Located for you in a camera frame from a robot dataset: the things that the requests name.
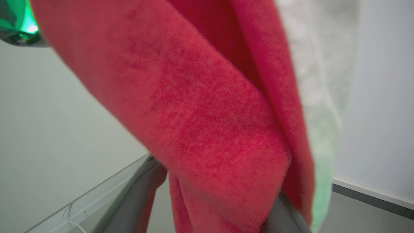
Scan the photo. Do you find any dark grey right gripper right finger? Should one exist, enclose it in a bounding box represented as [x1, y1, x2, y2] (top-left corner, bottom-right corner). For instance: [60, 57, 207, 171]
[264, 194, 313, 233]

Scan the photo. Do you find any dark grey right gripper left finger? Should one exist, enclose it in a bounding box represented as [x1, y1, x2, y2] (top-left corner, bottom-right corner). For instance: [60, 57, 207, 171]
[93, 155, 169, 233]

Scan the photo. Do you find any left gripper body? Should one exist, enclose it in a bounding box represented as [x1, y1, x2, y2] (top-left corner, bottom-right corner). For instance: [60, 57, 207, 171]
[0, 0, 49, 48]

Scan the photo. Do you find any red and white jacket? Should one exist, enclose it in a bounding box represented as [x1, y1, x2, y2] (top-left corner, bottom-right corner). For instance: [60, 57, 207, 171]
[30, 0, 361, 233]

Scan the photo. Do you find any white and black baseboard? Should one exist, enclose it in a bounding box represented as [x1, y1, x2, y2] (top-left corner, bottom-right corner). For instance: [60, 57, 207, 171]
[332, 176, 414, 221]

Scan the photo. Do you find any grey metal partition frame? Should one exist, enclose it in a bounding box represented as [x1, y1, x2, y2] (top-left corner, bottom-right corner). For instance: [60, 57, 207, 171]
[24, 153, 152, 233]

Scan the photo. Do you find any thin white cable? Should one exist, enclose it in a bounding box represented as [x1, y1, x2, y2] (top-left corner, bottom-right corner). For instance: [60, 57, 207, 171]
[62, 203, 88, 233]

